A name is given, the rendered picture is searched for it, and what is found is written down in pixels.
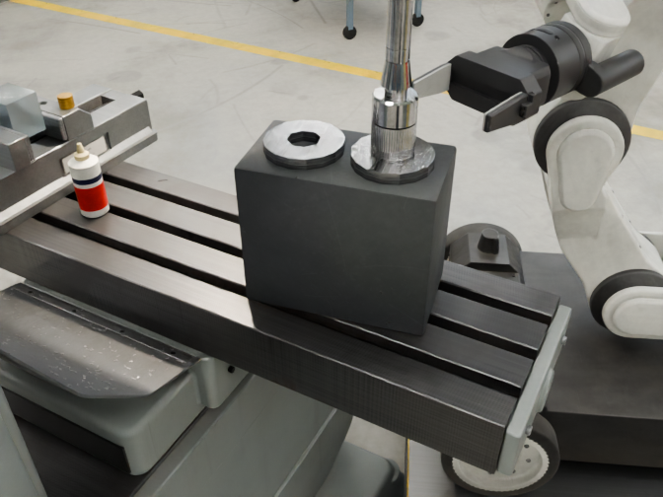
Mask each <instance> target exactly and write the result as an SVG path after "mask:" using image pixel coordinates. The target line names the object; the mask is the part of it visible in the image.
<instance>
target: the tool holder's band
mask: <svg viewBox="0 0 663 497"><path fill-rule="evenodd" d="M418 99H419V94H418V92H417V91H416V90H414V89H413V88H409V89H407V94H406V96H404V97H402V98H390V97H388V96H386V95H385V94H384V88H382V87H379V88H378V89H376V90H375V91H374V92H373V93H372V105H373V106H374V107H375V108H377V109H379V110H382V111H385V112H393V113H400V112H407V111H411V110H413V109H415V108H416V107H417V106H418Z"/></svg>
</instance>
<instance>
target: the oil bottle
mask: <svg viewBox="0 0 663 497"><path fill-rule="evenodd" d="M68 166H69V170H70V174H71V177H72V181H73V185H74V189H75V193H76V196H77V200H78V204H79V208H80V211H81V214H82V215H83V216H85V217H88V218H97V217H101V216H103V215H105V214H106V213H107V212H108V211H109V210H110V206H109V201H108V197H107V193H106V189H105V184H104V180H103V176H102V171H101V168H100V163H99V159H98V157H97V156H95V155H91V154H89V152H88V151H86V150H84V148H83V146H82V144H81V143H77V152H75V153H74V158H72V159H70V160H69V162H68Z"/></svg>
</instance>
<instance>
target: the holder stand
mask: <svg viewBox="0 0 663 497"><path fill-rule="evenodd" d="M370 144H371V133H364V132H357V131H350V130H343V129H338V128H336V127H335V126H333V125H331V124H329V123H325V122H321V121H317V120H295V121H282V120H274V121H273V122H272V123H271V124H270V125H269V126H268V128H267V129H266V130H265V131H264V133H263V134H262V135H261V136H260V137H259V139H258V140H257V141H256V142H255V144H254V145H253V146H252V147H251V148H250V150H249V151H248V152H247V153H246V154H245V156H244V157H243V158H242V159H241V161H240V162H239V163H238V164H237V165H236V167H235V168H234V175H235V185H236V194H237V203H238V213H239V223H240V233H241V243H242V253H243V262H244V271H245V281H246V291H247V298H248V299H249V300H254V301H258V302H263V303H268V304H272V305H276V306H281V307H285V308H290V309H295V310H299V311H304V312H309V313H313V314H318V315H323V316H327V317H332V318H337V319H341V320H350V321H354V322H359V323H364V324H368V325H373V326H378V327H381V328H386V329H391V330H395V331H400V332H405V333H410V334H414V335H419V336H422V335H423V334H424V331H425V329H426V326H427V322H428V319H429V316H430V313H431V309H432V306H433V303H434V300H435V296H436V293H437V290H438V286H439V283H440V280H441V277H442V272H443V264H444V255H445V246H446V239H447V230H448V222H449V213H450V204H451V196H452V187H453V179H454V170H455V162H456V154H457V148H456V146H452V145H446V144H439V143H432V142H426V141H425V140H423V139H421V138H419V137H417V136H416V138H415V151H414V156H413V157H412V158H411V159H409V160H407V161H405V162H401V163H386V162H382V161H379V160H377V159H375V158H374V157H373V156H372V155H371V153H370Z"/></svg>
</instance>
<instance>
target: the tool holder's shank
mask: <svg viewBox="0 0 663 497"><path fill-rule="evenodd" d="M412 13H413V0H388V6H387V29H386V52H385V62H384V67H383V72H382V77H381V82H380V85H381V87H382V88H384V94H385V95H386V96H388V97H390V98H402V97H404V96H406V94H407V89H409V88H410V87H411V86H412V81H411V71H410V60H409V59H410V44H411V28H412Z"/></svg>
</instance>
